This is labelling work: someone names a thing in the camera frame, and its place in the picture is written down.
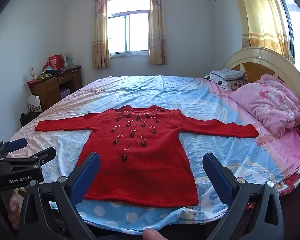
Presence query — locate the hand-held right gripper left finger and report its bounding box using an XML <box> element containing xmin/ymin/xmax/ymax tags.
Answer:
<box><xmin>20</xmin><ymin>152</ymin><xmax>102</xmax><ymax>240</ymax></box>

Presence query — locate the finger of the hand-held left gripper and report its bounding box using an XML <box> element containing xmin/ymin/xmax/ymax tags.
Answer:
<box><xmin>0</xmin><ymin>147</ymin><xmax>57</xmax><ymax>169</ymax></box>
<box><xmin>0</xmin><ymin>138</ymin><xmax>28</xmax><ymax>159</ymax></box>

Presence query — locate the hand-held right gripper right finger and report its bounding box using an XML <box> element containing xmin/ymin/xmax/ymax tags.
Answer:
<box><xmin>202</xmin><ymin>152</ymin><xmax>285</xmax><ymax>240</ymax></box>

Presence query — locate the red embroidered sweater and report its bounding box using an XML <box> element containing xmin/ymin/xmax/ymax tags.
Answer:
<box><xmin>34</xmin><ymin>104</ymin><xmax>259</xmax><ymax>208</ymax></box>

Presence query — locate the person's left hand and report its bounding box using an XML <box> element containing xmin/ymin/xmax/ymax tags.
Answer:
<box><xmin>7</xmin><ymin>189</ymin><xmax>24</xmax><ymax>230</ymax></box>

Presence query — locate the person's right hand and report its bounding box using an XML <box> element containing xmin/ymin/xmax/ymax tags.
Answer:
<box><xmin>142</xmin><ymin>228</ymin><xmax>163</xmax><ymax>240</ymax></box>

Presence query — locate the black bag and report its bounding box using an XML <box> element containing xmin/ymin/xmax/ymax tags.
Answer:
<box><xmin>20</xmin><ymin>111</ymin><xmax>42</xmax><ymax>125</ymax></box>

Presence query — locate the white paper bag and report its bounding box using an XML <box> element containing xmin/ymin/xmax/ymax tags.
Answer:
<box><xmin>27</xmin><ymin>95</ymin><xmax>43</xmax><ymax>113</ymax></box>

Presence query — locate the brown wooden desk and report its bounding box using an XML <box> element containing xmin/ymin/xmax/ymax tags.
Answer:
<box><xmin>27</xmin><ymin>66</ymin><xmax>83</xmax><ymax>110</ymax></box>

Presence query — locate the red patterned mattress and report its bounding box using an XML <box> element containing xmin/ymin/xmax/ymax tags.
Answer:
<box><xmin>275</xmin><ymin>166</ymin><xmax>300</xmax><ymax>197</ymax></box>

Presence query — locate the pink and blue bed sheet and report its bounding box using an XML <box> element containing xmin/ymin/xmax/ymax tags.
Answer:
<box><xmin>5</xmin><ymin>74</ymin><xmax>300</xmax><ymax>235</ymax></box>

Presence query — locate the pink floral quilt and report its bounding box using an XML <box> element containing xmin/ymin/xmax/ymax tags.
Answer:
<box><xmin>230</xmin><ymin>74</ymin><xmax>300</xmax><ymax>137</ymax></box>

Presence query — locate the red gift bag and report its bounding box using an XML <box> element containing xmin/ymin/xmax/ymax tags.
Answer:
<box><xmin>48</xmin><ymin>54</ymin><xmax>65</xmax><ymax>70</ymax></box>

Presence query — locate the cartoon print pillow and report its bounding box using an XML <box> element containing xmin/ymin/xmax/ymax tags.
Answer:
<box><xmin>202</xmin><ymin>74</ymin><xmax>248</xmax><ymax>91</ymax></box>

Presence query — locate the grey patterned pillow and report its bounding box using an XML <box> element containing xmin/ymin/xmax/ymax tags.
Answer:
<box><xmin>216</xmin><ymin>69</ymin><xmax>245</xmax><ymax>81</ymax></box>

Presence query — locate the cream wooden headboard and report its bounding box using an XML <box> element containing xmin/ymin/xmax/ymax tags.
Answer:
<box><xmin>220</xmin><ymin>47</ymin><xmax>300</xmax><ymax>140</ymax></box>

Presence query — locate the sliding glass window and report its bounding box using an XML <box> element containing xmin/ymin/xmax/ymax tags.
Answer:
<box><xmin>106</xmin><ymin>0</ymin><xmax>152</xmax><ymax>57</ymax></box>

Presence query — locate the yellow patterned curtain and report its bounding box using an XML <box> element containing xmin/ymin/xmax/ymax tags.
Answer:
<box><xmin>234</xmin><ymin>0</ymin><xmax>295</xmax><ymax>63</ymax></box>

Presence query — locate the large side window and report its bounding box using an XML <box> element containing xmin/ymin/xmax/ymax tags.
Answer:
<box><xmin>275</xmin><ymin>0</ymin><xmax>300</xmax><ymax>80</ymax></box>

